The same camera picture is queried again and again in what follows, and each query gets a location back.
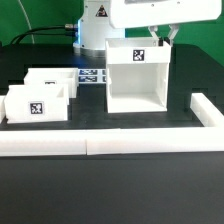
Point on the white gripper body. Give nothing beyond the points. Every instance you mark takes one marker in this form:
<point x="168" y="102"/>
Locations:
<point x="142" y="13"/>

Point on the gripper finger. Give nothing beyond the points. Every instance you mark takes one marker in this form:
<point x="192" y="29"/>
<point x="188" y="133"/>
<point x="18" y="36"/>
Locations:
<point x="169" y="39"/>
<point x="153" y="31"/>

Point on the white drawer cabinet box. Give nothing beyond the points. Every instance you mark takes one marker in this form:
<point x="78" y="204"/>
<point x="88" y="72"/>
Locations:
<point x="137" y="72"/>

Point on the white front drawer with tag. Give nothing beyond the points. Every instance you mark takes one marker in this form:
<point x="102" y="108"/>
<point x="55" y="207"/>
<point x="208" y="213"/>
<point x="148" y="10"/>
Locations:
<point x="37" y="103"/>

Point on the white drawer with tag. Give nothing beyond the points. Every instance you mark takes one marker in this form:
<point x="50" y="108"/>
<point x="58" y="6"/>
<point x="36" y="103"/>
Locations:
<point x="67" y="76"/>
<point x="37" y="103"/>

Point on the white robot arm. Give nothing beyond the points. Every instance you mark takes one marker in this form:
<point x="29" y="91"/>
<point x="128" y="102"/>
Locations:
<point x="102" y="19"/>

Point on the white rear drawer with tag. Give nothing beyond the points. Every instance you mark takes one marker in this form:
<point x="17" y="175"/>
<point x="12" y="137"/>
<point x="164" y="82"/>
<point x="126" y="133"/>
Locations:
<point x="67" y="76"/>

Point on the white sheet of tags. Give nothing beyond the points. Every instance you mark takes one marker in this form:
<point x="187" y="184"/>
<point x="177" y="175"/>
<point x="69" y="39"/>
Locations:
<point x="92" y="76"/>

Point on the white fence piece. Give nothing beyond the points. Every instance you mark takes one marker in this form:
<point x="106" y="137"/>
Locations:
<point x="155" y="140"/>
<point x="205" y="111"/>
<point x="2" y="107"/>
<point x="42" y="143"/>

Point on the white front fence right piece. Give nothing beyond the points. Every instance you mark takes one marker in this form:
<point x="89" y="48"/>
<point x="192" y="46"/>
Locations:
<point x="155" y="140"/>

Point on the white front fence left piece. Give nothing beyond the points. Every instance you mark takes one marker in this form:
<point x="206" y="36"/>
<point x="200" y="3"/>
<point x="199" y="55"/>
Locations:
<point x="42" y="143"/>

